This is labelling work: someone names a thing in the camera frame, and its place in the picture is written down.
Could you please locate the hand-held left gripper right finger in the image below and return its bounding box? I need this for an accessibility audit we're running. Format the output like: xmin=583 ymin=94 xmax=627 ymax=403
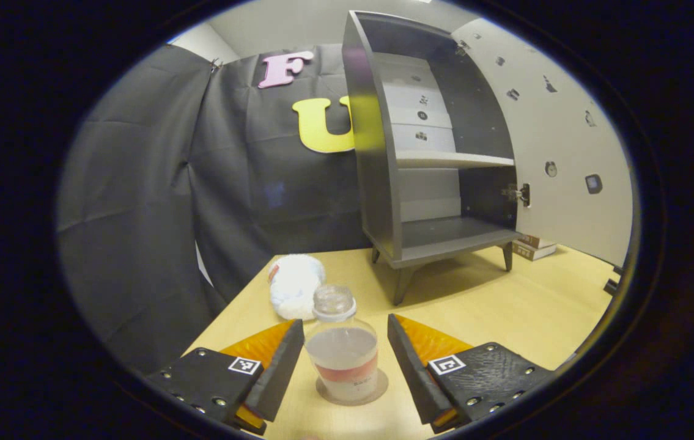
xmin=387 ymin=313 xmax=558 ymax=433

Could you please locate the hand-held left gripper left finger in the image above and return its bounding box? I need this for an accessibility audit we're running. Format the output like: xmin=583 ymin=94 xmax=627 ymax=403
xmin=146 ymin=318 xmax=306 ymax=436

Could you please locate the clear bottle with red label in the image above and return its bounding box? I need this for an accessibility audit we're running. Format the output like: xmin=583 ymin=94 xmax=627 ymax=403
xmin=304 ymin=284 xmax=380 ymax=403

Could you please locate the beige cabinet door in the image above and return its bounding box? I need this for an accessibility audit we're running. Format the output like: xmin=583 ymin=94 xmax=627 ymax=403
xmin=451 ymin=17 xmax=633 ymax=268

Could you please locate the dark grey cabinet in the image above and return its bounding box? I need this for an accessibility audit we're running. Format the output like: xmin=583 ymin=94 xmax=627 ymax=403
xmin=342 ymin=9 xmax=525 ymax=306

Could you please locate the grey book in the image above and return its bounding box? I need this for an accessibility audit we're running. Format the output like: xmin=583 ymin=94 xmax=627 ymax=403
xmin=512 ymin=242 xmax=558 ymax=262

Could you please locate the white plush toy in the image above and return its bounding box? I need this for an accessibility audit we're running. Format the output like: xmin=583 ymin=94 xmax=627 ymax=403
xmin=268 ymin=254 xmax=327 ymax=321

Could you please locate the black backdrop cloth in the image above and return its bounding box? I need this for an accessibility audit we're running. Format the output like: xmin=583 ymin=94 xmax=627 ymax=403
xmin=56 ymin=43 xmax=384 ymax=373

